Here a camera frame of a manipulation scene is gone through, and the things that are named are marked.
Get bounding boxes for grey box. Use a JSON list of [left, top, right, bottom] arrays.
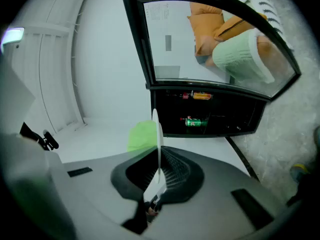
[[154, 65, 181, 79]]

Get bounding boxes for white round plate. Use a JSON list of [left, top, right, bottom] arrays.
[[143, 108, 168, 205]]

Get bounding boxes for green cabbage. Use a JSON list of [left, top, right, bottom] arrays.
[[126, 120, 158, 153]]

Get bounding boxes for grey wall plate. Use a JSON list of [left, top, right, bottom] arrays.
[[164, 34, 173, 52]]

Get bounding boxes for black white striped fabric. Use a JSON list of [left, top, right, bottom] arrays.
[[217, 0, 294, 50]]

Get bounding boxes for person's left shoe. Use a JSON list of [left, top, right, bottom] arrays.
[[289, 163, 309, 183]]

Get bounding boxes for white printed notice sheet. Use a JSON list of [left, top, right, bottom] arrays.
[[144, 2, 171, 23]]

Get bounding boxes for dark bottle with red label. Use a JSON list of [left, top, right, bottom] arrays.
[[166, 90, 193, 100]]

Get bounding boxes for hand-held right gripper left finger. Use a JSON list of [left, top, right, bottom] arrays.
[[46, 145, 160, 240]]

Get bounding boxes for orange snack packet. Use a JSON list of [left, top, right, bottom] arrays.
[[192, 91, 214, 101]]

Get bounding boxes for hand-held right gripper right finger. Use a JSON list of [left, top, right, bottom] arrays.
[[147, 145, 302, 240]]

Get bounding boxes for person's black trousers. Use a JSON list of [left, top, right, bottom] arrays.
[[286, 158, 320, 208]]

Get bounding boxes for green drink can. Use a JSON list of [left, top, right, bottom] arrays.
[[184, 117, 209, 128]]

